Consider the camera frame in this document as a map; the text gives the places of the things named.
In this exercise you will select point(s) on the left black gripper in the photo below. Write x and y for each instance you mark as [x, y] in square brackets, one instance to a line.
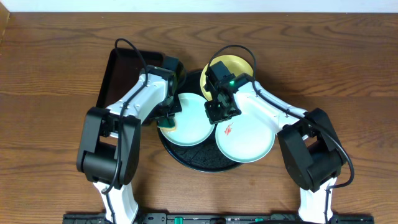
[169, 112]

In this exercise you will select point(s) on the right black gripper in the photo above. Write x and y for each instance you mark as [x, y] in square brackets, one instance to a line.
[213, 117]

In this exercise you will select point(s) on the green and yellow sponge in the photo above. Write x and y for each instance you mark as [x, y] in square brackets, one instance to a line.
[167, 124]

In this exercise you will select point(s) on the light green plate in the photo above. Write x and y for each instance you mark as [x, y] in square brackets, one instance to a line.
[192, 125]
[244, 138]

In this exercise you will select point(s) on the yellow plate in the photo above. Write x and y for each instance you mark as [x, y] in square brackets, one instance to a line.
[234, 64]

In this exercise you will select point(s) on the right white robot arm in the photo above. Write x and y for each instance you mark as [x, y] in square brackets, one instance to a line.
[312, 153]

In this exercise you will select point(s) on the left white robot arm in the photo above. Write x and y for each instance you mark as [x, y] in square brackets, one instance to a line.
[110, 142]

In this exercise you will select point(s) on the round black tray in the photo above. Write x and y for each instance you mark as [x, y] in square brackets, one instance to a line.
[203, 157]

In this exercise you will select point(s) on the dark rectangular water tray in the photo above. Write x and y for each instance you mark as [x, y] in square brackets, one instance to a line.
[121, 74]

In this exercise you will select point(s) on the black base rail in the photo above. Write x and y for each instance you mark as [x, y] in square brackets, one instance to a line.
[162, 218]

